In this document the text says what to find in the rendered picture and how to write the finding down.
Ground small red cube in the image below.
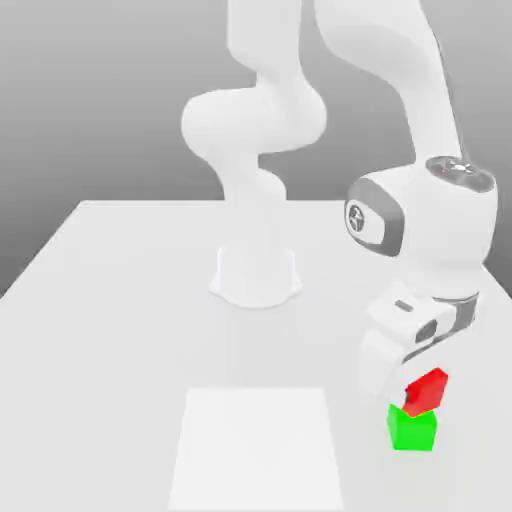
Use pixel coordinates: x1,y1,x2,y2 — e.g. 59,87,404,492
401,366,450,419

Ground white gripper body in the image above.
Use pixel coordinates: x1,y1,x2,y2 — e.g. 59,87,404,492
358,327,439,405

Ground small green cube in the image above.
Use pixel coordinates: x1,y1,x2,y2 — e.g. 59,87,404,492
386,402,438,453

